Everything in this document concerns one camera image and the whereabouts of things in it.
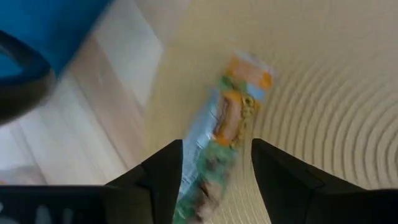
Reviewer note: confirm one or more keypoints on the round woven tan placemat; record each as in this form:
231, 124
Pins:
326, 93

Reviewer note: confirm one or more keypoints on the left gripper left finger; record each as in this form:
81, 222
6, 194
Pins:
155, 186

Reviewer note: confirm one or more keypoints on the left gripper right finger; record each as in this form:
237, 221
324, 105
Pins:
295, 193

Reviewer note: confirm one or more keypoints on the teal white snack packet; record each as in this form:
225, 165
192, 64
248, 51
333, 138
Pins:
230, 118

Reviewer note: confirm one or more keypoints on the blue plastic box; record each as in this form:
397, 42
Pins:
62, 25

